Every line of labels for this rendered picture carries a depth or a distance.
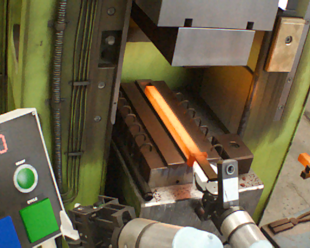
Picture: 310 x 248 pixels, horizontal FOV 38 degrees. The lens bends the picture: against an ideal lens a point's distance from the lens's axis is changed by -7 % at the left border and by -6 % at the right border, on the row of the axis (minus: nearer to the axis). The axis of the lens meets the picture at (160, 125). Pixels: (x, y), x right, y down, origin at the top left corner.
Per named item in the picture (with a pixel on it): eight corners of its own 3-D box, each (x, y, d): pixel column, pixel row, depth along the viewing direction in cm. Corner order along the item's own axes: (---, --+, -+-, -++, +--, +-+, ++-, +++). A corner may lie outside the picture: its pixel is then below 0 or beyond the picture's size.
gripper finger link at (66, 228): (56, 203, 85) (84, 211, 79) (65, 231, 86) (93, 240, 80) (43, 209, 83) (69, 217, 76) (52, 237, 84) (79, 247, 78)
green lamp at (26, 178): (38, 190, 92) (37, 174, 90) (16, 192, 90) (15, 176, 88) (35, 180, 94) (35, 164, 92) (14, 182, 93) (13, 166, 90)
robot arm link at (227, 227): (232, 225, 99) (262, 218, 103) (223, 211, 103) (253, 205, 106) (224, 247, 103) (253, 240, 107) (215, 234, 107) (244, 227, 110)
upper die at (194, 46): (246, 65, 111) (255, 30, 106) (170, 66, 103) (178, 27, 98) (179, 3, 142) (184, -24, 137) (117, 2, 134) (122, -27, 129)
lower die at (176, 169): (214, 179, 130) (221, 155, 125) (147, 188, 122) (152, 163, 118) (160, 100, 161) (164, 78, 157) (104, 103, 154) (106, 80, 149)
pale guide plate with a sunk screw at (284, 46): (290, 72, 134) (306, 20, 125) (267, 72, 131) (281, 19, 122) (287, 68, 136) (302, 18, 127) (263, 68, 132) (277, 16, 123)
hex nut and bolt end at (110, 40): (114, 62, 114) (117, 36, 110) (103, 62, 113) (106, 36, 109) (111, 58, 116) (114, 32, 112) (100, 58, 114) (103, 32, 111)
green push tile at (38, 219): (59, 229, 96) (49, 197, 94) (31, 243, 91) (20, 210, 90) (55, 227, 97) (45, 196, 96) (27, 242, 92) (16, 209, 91)
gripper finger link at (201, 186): (188, 177, 116) (205, 199, 110) (189, 172, 115) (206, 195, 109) (205, 174, 118) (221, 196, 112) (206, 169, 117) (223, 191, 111)
